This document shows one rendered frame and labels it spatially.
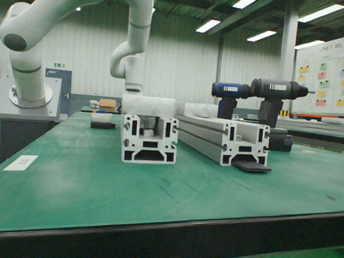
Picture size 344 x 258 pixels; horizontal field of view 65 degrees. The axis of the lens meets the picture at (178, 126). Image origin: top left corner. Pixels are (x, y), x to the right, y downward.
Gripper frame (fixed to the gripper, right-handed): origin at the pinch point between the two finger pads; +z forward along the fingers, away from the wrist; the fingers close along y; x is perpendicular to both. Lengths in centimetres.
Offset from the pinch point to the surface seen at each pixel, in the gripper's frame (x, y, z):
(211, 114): 53, -23, -7
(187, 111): 53, -15, -8
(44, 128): -1.8, 39.3, 5.9
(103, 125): 20.7, 11.8, 0.9
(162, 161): 85, -3, 2
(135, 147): 85, 3, -1
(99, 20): -1093, 113, -355
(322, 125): -49, -151, -4
